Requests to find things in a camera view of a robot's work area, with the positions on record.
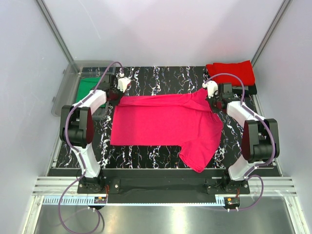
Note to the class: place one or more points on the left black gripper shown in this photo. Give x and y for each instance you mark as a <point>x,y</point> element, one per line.
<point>115,102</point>

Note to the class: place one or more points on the green t shirt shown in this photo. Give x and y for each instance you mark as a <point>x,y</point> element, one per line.
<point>85,87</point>

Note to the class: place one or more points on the aluminium frame rail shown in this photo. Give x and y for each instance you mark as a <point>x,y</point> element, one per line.
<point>52,185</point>

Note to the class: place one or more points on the right orange connector board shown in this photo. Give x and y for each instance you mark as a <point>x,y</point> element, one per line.
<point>232,200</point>

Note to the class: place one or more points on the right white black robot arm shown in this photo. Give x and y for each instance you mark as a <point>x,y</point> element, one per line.
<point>260,141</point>

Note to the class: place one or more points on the black marbled table mat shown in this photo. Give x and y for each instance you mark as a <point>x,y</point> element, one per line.
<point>158,81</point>

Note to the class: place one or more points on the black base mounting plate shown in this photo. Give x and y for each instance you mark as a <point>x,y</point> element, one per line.
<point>156,186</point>

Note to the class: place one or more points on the left orange connector board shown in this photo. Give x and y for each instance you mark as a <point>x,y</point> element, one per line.
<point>101,199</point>

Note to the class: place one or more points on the folded black t shirt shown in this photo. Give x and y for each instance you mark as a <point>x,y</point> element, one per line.
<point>249,90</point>

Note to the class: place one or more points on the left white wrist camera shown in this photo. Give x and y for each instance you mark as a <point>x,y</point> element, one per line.
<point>123,83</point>

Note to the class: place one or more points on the orange connector board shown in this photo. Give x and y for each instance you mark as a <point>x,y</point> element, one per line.
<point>101,199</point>
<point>232,200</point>

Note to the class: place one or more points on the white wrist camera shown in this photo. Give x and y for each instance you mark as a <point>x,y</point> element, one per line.
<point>211,87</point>
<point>123,83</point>

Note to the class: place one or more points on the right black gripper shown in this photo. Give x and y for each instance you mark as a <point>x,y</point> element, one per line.
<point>214,110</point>

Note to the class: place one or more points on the clear plastic bin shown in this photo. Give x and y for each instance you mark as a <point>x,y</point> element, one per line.
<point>74,73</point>

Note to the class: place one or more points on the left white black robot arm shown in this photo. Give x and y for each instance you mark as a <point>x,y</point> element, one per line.
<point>77,127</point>

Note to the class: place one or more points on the pink t shirt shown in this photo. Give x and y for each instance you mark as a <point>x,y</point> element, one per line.
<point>184,120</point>

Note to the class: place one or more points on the white slotted cable duct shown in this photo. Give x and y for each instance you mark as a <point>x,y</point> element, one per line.
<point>71,200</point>

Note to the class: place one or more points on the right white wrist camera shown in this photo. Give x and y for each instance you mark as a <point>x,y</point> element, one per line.
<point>211,87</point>

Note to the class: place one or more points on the folded red t shirt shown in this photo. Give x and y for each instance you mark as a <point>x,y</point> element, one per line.
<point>242,70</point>

